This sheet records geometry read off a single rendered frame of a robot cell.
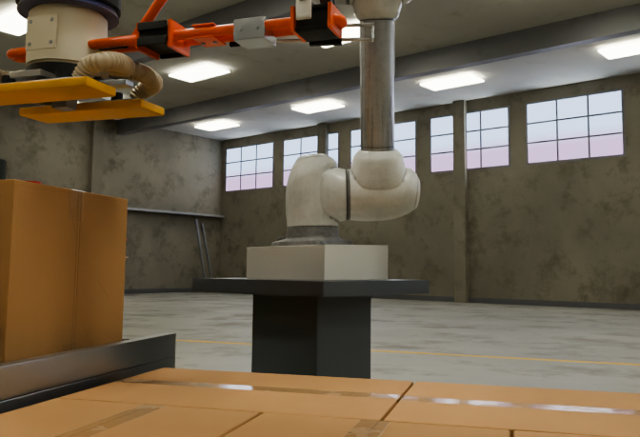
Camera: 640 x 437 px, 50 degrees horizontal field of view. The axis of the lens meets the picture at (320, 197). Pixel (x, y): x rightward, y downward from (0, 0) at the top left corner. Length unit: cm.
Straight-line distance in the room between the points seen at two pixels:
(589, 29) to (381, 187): 1008
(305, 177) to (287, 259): 25
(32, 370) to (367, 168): 106
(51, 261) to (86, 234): 13
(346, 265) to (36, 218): 84
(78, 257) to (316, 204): 71
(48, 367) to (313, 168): 95
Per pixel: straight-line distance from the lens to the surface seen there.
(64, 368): 147
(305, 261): 189
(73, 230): 160
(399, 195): 200
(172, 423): 113
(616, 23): 1181
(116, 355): 163
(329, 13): 135
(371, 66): 200
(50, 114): 175
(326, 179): 199
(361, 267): 198
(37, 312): 152
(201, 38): 147
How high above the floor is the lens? 78
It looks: 6 degrees up
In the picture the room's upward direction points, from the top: 1 degrees clockwise
